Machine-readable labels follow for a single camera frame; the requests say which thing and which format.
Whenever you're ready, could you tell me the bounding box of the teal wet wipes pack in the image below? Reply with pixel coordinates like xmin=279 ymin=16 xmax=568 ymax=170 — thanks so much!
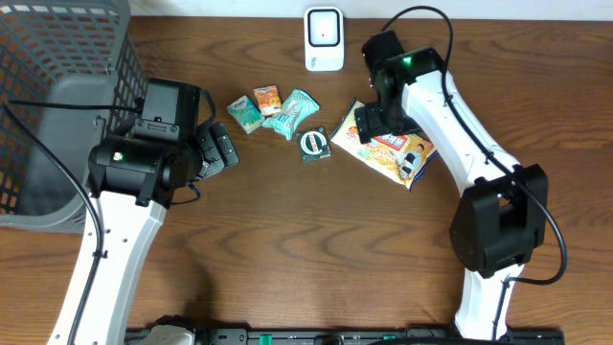
xmin=262 ymin=89 xmax=320 ymax=141

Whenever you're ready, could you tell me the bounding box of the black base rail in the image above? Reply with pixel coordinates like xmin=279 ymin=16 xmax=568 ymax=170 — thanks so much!
xmin=125 ymin=315 xmax=567 ymax=345

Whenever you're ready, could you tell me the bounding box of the grey plastic mesh basket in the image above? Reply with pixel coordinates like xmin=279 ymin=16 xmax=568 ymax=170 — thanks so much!
xmin=1 ymin=0 xmax=148 ymax=233

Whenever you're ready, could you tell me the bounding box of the orange Kleenex tissue pack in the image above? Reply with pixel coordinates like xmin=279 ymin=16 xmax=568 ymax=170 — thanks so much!
xmin=253 ymin=85 xmax=282 ymax=117

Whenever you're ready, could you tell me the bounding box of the yellow snack chip bag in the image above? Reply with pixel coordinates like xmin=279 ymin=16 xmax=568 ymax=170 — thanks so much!
xmin=331 ymin=99 xmax=438 ymax=190

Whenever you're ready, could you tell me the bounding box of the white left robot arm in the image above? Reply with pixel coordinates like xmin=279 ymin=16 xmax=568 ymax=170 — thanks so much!
xmin=49 ymin=78 xmax=238 ymax=344

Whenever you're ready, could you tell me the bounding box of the white barcode scanner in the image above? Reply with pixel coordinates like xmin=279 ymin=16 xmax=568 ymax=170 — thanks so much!
xmin=304 ymin=6 xmax=345 ymax=72

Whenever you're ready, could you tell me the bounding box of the green Kleenex tissue pack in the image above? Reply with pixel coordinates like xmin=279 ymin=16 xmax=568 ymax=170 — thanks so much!
xmin=227 ymin=95 xmax=264 ymax=134

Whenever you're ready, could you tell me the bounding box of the dark green Zam-Buk tin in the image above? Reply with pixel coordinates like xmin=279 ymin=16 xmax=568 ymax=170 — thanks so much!
xmin=297 ymin=127 xmax=331 ymax=163

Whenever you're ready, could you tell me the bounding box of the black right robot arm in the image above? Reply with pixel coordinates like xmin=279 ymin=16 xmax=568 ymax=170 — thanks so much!
xmin=355 ymin=31 xmax=548 ymax=340

